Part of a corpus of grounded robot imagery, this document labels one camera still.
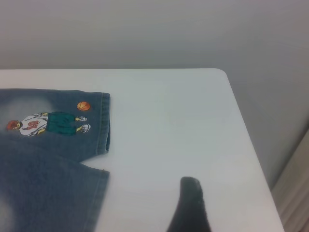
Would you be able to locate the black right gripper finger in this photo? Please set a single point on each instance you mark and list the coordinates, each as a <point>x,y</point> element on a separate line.
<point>190,212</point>

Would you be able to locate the blue denim jeans basketball print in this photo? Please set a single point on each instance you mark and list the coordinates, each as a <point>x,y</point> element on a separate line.
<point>48,181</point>

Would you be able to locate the white moulded door frame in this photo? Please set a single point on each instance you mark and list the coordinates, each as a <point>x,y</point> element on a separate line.
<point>294,188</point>

